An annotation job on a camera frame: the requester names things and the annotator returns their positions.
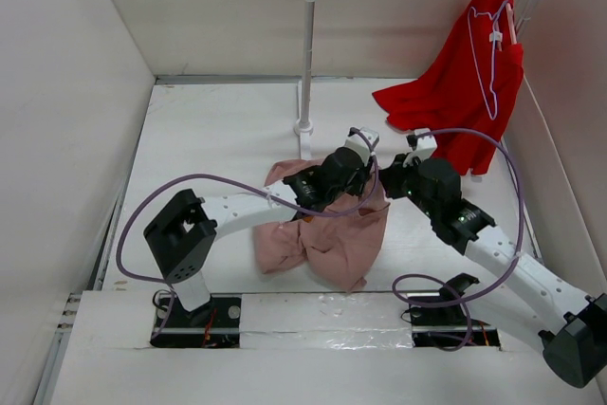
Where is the lavender wire hanger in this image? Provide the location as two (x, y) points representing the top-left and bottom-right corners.
(466, 0), (511, 120)

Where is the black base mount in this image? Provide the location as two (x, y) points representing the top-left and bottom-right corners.
(401, 273), (501, 352)
(150, 290), (242, 349)

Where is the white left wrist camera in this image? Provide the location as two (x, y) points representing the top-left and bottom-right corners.
(344, 127), (379, 163)

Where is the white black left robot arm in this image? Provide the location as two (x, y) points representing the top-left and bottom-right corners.
(143, 146), (377, 326)

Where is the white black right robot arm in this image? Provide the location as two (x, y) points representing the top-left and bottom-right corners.
(378, 155), (606, 388)

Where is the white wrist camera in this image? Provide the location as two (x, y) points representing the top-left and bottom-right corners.
(405, 128), (437, 165)
(344, 127), (379, 163)

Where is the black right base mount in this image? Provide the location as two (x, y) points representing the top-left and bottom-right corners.
(401, 273), (501, 352)

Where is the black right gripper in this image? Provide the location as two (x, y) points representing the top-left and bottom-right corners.
(377, 151), (438, 218)

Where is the pink printed t shirt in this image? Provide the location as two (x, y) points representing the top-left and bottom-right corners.
(252, 179), (390, 292)

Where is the red t shirt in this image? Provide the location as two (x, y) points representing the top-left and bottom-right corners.
(373, 0), (524, 175)

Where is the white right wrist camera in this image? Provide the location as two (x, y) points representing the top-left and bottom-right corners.
(405, 128), (437, 165)

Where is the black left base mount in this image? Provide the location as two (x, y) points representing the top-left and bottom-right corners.
(150, 290), (242, 349)

